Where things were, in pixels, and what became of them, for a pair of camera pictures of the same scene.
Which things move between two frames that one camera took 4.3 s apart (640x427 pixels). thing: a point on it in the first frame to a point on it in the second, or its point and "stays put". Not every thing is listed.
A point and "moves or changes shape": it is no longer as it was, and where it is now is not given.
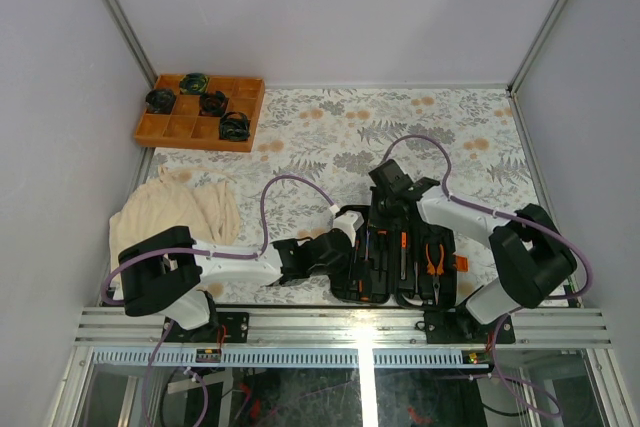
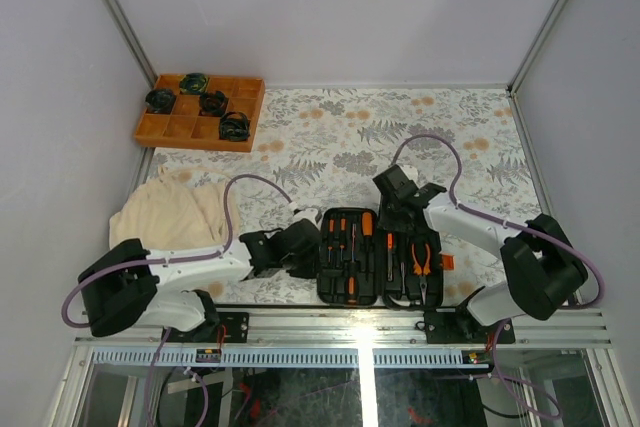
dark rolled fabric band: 234,126 stays put
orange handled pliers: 436,272 to 422,274
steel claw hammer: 416,300 to 404,301
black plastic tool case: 414,264 moves or changes shape
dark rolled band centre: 213,104 stays put
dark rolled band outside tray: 159,101 stays put
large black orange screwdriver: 365,273 to 353,271
